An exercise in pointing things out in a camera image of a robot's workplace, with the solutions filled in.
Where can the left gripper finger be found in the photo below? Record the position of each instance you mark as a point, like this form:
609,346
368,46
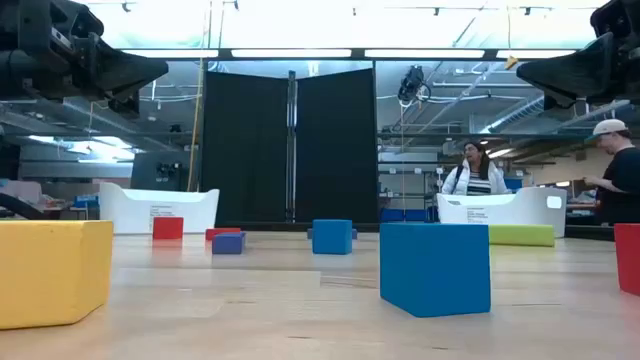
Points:
125,72
124,105

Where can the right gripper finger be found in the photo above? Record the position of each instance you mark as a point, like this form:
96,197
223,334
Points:
555,105
580,75

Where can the small red cube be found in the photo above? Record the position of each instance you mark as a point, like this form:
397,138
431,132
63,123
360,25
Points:
629,257
167,228

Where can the long lime block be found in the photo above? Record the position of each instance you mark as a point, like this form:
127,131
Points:
521,235

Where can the long red block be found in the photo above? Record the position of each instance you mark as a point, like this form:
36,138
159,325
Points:
220,230

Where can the long purple block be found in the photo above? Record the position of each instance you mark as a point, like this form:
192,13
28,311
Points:
228,243

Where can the small yellow cube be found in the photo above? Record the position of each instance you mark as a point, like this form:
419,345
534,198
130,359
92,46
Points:
50,275

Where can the small blue cube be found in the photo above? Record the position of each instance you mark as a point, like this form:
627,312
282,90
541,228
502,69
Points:
332,236
435,270

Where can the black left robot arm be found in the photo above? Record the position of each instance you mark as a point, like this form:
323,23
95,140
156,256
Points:
15,70

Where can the yellow hanging tag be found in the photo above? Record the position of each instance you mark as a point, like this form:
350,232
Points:
511,63

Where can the dark grey cabinet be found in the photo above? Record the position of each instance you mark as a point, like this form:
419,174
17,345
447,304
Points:
150,172

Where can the blue labelled shelf bin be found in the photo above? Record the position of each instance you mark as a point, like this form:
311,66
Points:
514,185

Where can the person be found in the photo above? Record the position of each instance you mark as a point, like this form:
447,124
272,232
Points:
475,182
625,175

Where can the white plastic bin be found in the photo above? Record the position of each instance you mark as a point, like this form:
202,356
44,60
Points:
125,210
500,210

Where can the black folding partition screen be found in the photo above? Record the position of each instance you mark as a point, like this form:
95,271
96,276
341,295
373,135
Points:
245,150

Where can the blue storage bin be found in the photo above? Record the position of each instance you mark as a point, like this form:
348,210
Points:
392,215
416,215

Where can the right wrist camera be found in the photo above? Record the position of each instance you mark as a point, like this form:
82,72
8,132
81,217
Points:
602,17

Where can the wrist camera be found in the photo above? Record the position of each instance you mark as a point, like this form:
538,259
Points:
75,25
602,17

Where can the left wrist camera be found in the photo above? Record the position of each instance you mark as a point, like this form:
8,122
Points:
75,25

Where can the black aluminium table frame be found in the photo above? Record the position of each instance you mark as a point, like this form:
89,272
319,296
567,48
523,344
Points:
585,233

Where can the black hanging camera device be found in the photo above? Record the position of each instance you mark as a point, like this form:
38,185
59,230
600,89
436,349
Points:
412,82

